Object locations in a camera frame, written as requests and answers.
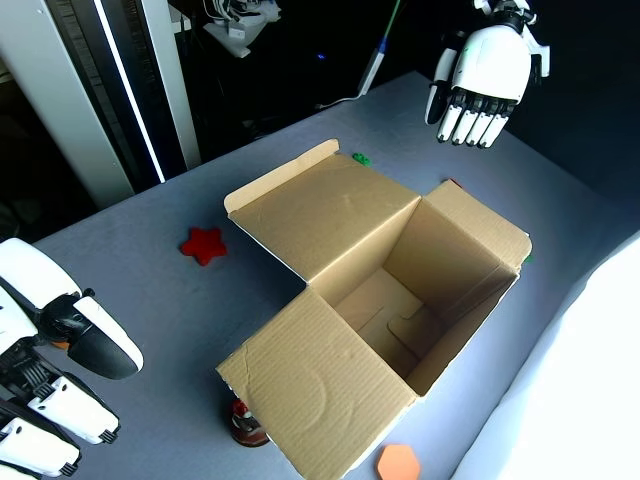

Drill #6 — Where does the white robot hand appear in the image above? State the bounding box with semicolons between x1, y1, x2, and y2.
0;237;145;480
424;24;534;150

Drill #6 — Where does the brown chocolate cupcake toy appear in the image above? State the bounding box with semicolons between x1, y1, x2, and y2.
228;398;271;449

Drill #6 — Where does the cardboard box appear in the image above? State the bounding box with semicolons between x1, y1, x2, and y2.
215;138;534;477

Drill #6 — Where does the grey table cloth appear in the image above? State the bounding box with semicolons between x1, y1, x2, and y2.
30;69;640;480

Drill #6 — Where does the red foam star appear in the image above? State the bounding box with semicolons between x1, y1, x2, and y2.
180;226;229;267

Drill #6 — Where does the lit light strip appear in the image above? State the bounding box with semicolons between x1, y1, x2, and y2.
93;0;167;184

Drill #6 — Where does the white backdrop sheet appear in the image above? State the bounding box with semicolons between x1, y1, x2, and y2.
452;234;640;480

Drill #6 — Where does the orange foam hexagon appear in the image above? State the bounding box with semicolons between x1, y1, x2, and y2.
377;443;422;480

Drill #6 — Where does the green cable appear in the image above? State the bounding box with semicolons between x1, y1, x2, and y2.
382;0;404;44

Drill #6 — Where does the white plug with cable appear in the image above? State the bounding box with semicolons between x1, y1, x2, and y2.
314;37;389;110

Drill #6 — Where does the white frame post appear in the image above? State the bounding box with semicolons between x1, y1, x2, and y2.
0;0;202;211

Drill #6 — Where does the white cable bundle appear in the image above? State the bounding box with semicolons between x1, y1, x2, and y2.
202;0;281;60

